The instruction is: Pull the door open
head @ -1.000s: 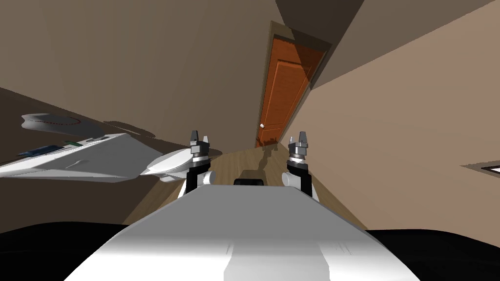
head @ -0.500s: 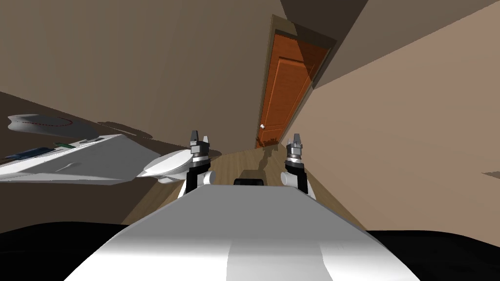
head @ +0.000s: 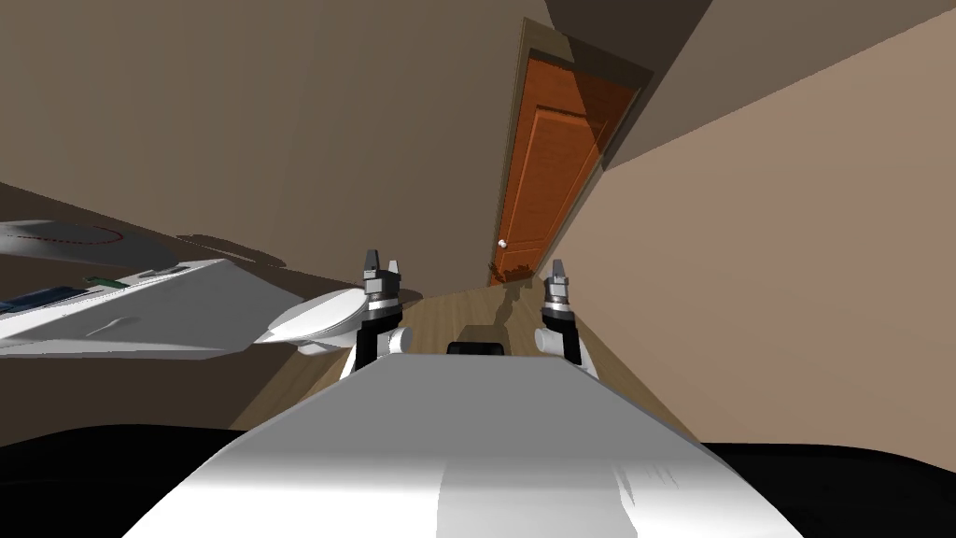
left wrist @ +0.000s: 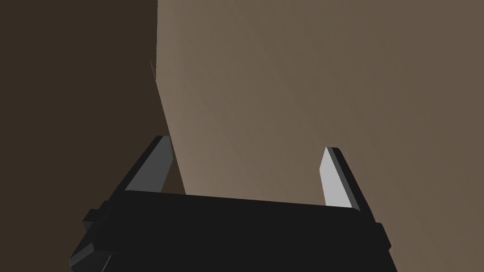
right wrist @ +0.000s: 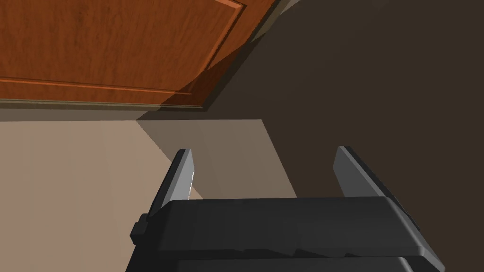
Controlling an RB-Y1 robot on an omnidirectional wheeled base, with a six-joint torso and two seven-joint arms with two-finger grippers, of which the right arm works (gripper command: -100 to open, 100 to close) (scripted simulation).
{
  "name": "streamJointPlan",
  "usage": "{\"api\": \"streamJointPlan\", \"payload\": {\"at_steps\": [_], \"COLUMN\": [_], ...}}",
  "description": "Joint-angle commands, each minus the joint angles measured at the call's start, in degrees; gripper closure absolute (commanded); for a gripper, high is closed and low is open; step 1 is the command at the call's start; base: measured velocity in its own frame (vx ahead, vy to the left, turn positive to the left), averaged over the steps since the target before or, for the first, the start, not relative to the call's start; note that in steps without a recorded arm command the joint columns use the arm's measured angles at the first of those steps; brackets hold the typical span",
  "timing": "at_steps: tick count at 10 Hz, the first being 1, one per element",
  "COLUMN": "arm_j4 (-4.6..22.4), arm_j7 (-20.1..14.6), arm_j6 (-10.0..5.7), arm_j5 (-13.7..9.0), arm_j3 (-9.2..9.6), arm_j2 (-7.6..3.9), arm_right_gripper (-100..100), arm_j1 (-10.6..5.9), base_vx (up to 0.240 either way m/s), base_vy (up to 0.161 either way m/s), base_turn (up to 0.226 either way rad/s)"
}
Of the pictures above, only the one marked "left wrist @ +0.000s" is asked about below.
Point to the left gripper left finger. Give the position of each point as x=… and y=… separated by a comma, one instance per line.
x=151, y=170

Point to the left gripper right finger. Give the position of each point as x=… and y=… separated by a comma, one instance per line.
x=336, y=183

